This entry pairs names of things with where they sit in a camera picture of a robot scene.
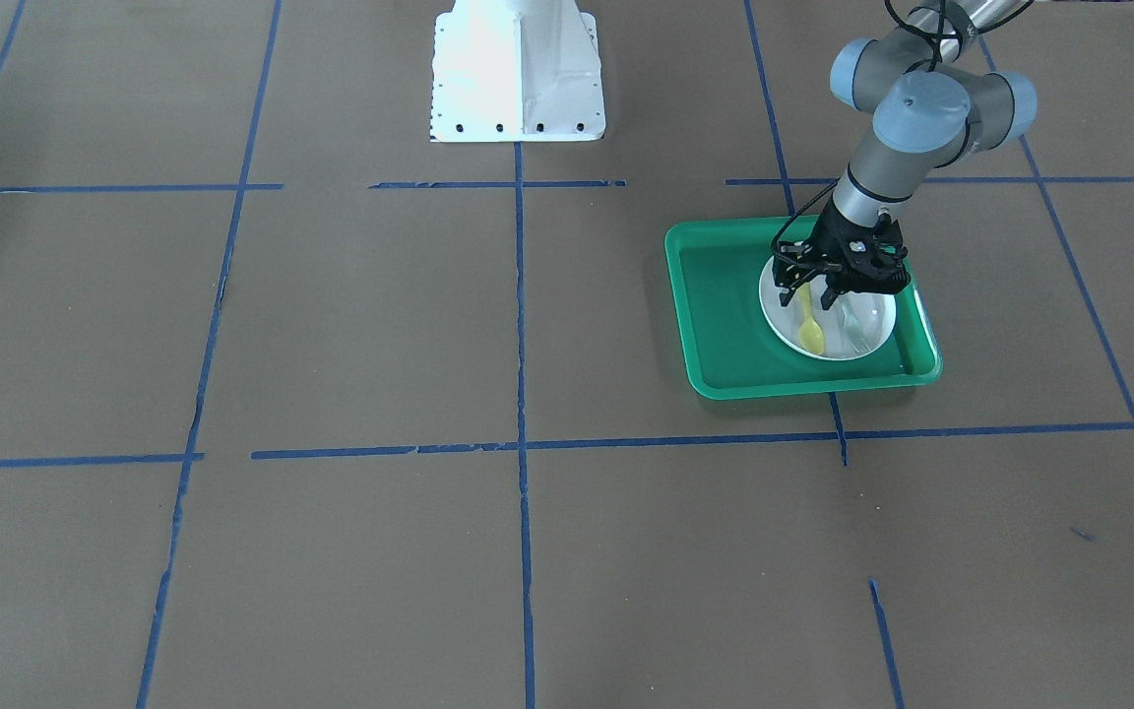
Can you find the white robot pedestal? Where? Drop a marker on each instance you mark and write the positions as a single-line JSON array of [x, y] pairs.
[[508, 71]]

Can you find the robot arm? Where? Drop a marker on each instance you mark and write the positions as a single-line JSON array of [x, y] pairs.
[[925, 113]]

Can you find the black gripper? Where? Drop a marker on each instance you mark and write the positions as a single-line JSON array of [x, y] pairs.
[[831, 237]]

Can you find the yellow plastic spoon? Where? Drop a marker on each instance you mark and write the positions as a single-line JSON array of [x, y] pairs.
[[811, 335]]

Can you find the pale green plastic fork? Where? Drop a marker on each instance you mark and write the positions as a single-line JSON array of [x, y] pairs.
[[853, 332]]

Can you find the white round plate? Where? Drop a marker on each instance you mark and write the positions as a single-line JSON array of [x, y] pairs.
[[820, 324]]

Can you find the green plastic tray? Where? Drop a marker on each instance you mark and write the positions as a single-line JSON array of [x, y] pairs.
[[717, 270]]

